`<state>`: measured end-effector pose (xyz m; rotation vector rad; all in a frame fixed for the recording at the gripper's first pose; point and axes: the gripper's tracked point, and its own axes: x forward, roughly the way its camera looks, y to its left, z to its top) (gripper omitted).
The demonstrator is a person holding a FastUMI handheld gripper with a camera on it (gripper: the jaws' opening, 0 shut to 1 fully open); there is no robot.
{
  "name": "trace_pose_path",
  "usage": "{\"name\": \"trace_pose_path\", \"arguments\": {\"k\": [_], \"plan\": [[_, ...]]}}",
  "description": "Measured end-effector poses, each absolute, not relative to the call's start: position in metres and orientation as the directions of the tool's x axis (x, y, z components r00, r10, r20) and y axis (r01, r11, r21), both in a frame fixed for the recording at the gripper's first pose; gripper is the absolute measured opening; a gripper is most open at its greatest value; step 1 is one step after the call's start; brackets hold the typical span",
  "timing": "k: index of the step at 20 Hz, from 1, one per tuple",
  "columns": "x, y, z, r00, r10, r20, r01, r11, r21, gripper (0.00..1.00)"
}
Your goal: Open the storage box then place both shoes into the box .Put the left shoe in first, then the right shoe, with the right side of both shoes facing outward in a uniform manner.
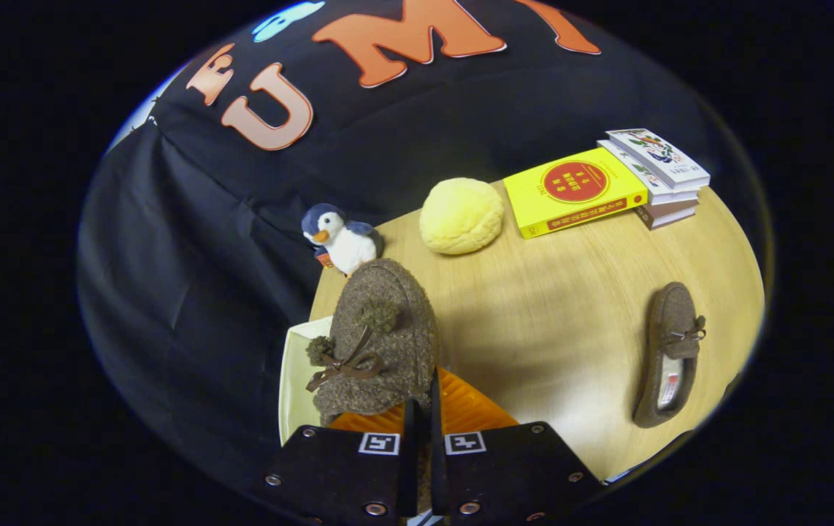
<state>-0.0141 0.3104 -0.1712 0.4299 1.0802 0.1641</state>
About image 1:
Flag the brown fuzzy shoe with bow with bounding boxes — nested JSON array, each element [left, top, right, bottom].
[[632, 282, 708, 430], [305, 257, 440, 428]]

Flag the brown fabric storage box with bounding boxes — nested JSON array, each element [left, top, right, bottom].
[[278, 316, 337, 446]]

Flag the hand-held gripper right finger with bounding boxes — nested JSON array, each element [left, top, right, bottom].
[[428, 367, 605, 524]]

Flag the yellow plush ball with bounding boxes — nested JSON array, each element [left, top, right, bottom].
[[419, 177, 505, 256]]

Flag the pale pink book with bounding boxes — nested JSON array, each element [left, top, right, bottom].
[[635, 199, 699, 231]]

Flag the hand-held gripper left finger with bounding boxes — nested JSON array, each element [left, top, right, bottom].
[[250, 398, 424, 524]]

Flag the yellow book with red circle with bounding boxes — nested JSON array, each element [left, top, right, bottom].
[[502, 148, 649, 240]]

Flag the penguin plush toy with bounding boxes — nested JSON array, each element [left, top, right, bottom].
[[301, 203, 385, 278]]

